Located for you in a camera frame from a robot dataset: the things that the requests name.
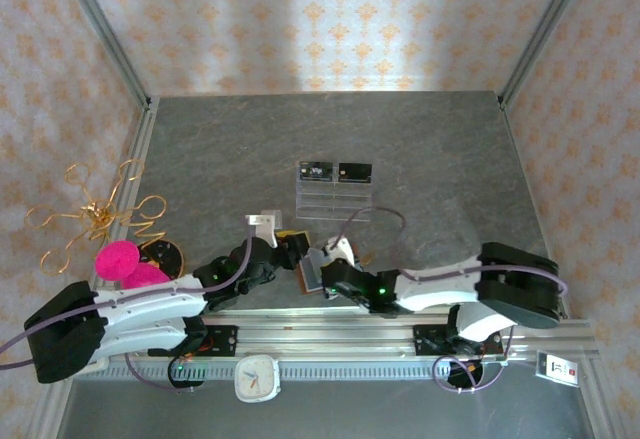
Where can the black VIP card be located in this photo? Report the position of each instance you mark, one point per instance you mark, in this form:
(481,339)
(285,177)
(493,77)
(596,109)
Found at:
(356,173)

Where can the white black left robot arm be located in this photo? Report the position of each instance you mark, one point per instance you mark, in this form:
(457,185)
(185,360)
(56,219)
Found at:
(150,309)

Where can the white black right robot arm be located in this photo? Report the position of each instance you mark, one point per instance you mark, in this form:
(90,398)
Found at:
(440,284)

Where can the clear acrylic card stand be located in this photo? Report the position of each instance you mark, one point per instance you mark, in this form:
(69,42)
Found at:
(330,204)

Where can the black round dish gold rim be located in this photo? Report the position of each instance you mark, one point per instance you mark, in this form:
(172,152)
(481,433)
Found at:
(167,256)

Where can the white square clock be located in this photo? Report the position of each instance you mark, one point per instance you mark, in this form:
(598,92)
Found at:
(257,379)

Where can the black round controller box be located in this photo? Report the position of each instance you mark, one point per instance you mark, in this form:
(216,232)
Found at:
(187,371)
(465,376)

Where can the pink hourglass sponge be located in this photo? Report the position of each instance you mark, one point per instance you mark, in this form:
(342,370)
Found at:
(117,259)

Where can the small framed label tag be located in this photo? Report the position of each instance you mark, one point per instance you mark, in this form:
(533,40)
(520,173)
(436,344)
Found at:
(557,369)

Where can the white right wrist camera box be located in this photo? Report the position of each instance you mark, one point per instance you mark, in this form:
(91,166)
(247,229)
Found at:
(342,251)

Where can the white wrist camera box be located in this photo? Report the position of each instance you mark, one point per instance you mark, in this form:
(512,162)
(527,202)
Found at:
(342,251)
(260,229)

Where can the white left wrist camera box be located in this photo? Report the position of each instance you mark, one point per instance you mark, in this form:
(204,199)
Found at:
(260,229)

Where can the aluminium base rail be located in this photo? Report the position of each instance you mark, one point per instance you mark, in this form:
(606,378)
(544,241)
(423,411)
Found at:
(325,339)

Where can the aluminium side rail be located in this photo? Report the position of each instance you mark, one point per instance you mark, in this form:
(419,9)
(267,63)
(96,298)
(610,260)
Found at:
(142,144)

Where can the aluminium frame post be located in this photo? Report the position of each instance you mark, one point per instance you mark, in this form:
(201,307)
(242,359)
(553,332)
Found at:
(107,39)
(545,34)

